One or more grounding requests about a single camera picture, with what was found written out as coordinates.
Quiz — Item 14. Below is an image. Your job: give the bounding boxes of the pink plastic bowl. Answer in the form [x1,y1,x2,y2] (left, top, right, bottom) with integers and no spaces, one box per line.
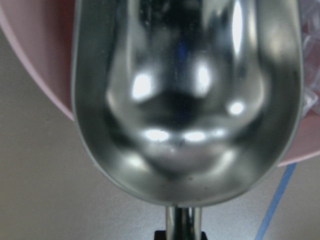
[0,0,320,168]

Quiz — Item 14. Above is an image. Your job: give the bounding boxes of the clear fake ice cubes pile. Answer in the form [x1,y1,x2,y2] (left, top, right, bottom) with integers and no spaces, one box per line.
[300,0,320,117]

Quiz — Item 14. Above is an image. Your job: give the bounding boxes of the metal ice scoop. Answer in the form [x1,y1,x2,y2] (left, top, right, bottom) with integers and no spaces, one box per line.
[72,0,304,240]

